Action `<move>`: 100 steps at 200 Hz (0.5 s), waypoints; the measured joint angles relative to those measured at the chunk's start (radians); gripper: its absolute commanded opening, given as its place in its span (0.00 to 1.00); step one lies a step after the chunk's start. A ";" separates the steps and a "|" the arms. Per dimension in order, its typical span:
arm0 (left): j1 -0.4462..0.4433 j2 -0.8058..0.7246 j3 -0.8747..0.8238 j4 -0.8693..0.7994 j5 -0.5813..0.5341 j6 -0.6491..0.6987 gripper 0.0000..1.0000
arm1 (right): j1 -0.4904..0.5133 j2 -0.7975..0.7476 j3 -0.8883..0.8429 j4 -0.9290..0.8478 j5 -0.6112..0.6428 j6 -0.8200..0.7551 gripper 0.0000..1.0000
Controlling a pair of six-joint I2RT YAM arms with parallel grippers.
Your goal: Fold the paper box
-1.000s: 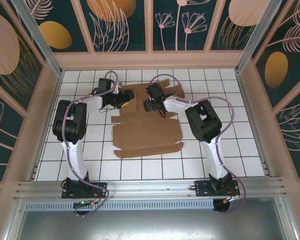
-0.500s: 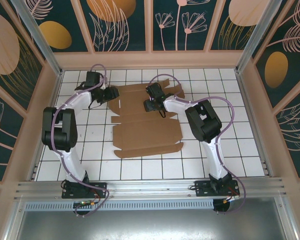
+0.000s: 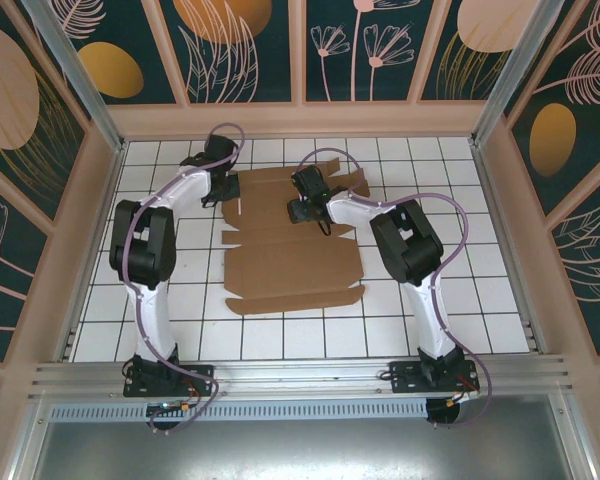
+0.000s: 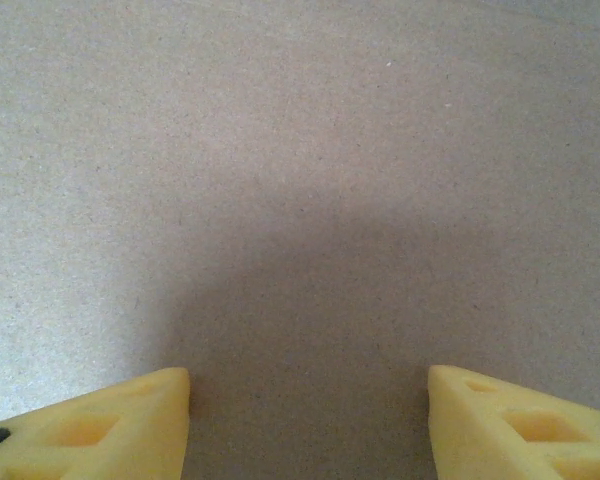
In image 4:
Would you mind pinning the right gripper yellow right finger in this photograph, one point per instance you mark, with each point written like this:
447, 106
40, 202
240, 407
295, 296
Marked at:
480, 425

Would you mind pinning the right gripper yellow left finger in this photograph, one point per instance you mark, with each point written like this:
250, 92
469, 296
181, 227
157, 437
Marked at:
130, 425

